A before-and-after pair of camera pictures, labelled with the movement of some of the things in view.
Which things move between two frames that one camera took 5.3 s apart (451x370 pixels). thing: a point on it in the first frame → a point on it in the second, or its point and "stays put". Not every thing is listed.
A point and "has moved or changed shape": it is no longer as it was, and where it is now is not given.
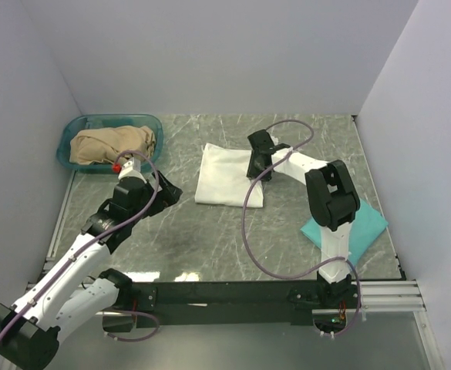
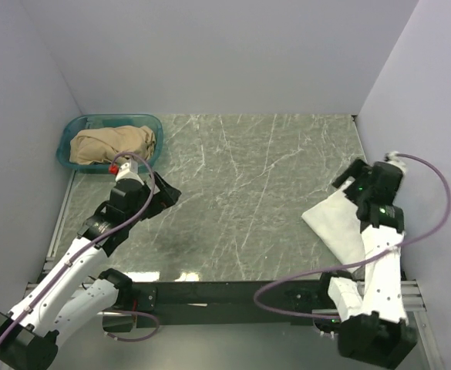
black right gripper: [252, 173] → [358, 170]
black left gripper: [167, 195] stays put
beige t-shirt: [108, 142] stays put
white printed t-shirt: [223, 179] has moved or changed shape
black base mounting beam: [241, 302] stays put
